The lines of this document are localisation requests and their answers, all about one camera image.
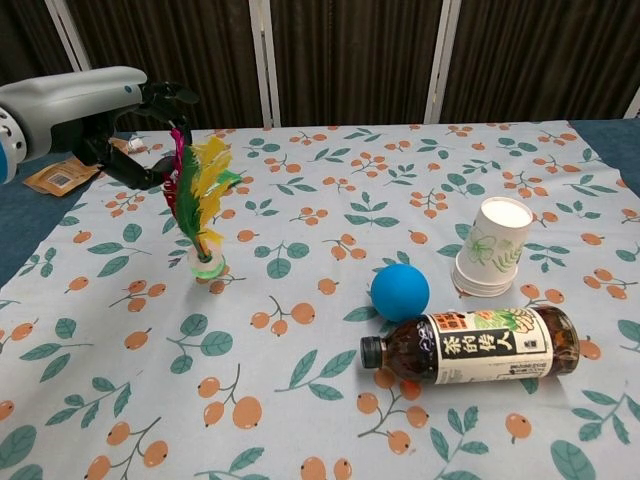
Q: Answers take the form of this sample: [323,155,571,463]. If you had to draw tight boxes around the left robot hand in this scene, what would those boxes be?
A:
[2,66,201,191]

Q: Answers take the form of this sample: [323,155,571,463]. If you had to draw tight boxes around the red green feather shuttlecock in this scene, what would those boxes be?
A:
[163,127,242,282]

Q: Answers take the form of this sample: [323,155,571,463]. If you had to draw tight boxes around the brown spout pouch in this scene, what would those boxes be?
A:
[22,137,146,198]

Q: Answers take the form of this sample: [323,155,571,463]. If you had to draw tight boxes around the floral tablecloth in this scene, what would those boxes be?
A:
[0,119,640,480]

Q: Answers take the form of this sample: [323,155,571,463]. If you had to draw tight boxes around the dark folding screen white frames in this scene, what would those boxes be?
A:
[0,0,640,136]

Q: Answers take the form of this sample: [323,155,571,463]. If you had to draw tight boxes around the blue ball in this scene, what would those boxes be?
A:
[370,264,432,323]

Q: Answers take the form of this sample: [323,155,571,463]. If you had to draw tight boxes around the white paper cup stack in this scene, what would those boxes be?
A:
[451,196,534,298]

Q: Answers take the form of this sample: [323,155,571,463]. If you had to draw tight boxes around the dark tea bottle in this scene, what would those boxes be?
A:
[360,305,581,387]

